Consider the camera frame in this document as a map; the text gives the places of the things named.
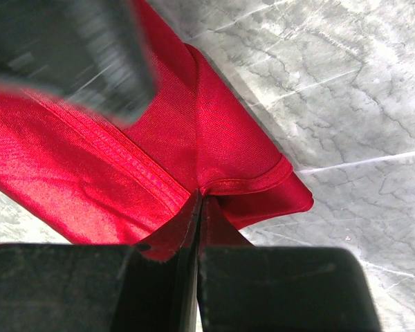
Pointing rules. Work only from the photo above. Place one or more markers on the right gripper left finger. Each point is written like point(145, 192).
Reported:
point(148, 286)

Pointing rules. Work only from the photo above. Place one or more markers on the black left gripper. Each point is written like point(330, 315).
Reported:
point(90, 54)

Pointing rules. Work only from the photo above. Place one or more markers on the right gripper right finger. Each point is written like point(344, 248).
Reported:
point(243, 287)

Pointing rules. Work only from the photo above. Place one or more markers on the red cloth napkin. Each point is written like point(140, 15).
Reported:
point(96, 183)

